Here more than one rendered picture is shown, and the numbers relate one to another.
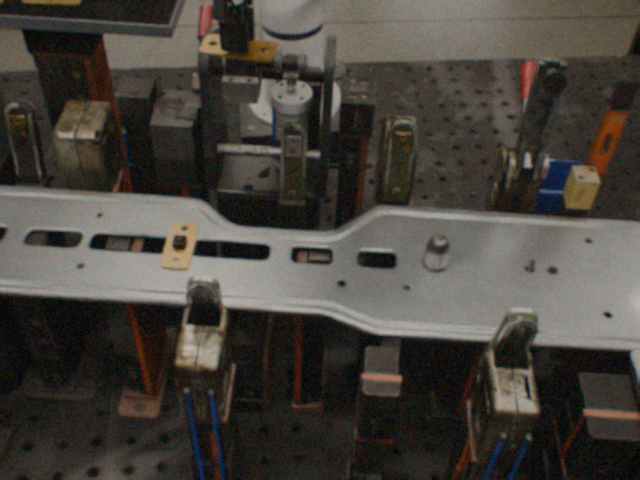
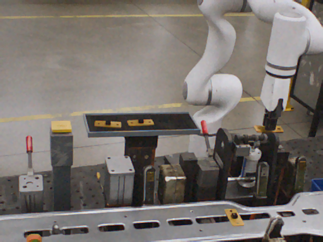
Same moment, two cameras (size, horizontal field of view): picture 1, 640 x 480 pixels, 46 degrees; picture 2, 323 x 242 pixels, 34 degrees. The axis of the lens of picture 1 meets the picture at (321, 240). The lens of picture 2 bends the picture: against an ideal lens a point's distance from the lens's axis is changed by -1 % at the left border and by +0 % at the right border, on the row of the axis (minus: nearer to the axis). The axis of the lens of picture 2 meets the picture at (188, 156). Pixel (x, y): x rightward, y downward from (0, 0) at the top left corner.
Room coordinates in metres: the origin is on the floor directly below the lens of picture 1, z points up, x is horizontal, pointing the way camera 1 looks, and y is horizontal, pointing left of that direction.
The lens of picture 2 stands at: (-0.48, 0.80, 1.94)
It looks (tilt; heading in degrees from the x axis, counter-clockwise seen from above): 30 degrees down; 339
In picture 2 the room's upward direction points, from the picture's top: 8 degrees clockwise
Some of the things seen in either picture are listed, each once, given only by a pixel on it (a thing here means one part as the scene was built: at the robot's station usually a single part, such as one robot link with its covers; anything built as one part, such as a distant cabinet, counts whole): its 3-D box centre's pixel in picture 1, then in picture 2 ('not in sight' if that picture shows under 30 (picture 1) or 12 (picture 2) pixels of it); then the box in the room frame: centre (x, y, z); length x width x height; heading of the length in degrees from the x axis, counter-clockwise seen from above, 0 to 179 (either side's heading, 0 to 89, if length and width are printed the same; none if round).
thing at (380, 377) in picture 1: (373, 433); not in sight; (0.51, -0.08, 0.84); 0.11 x 0.08 x 0.29; 179
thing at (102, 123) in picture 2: not in sight; (108, 123); (1.02, 0.53, 1.17); 0.08 x 0.04 x 0.01; 79
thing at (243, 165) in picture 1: (271, 179); (238, 193); (0.89, 0.08, 0.94); 0.18 x 0.13 x 0.49; 89
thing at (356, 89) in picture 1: (349, 196); (267, 196); (0.90, -0.04, 0.91); 0.07 x 0.05 x 0.42; 179
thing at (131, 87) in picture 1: (152, 187); (182, 205); (0.90, 0.28, 0.90); 0.05 x 0.05 x 0.40; 89
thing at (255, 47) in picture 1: (238, 44); (269, 127); (0.74, 0.10, 1.28); 0.08 x 0.04 x 0.01; 81
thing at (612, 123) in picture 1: (574, 218); not in sight; (0.83, -0.38, 0.95); 0.03 x 0.01 x 0.50; 89
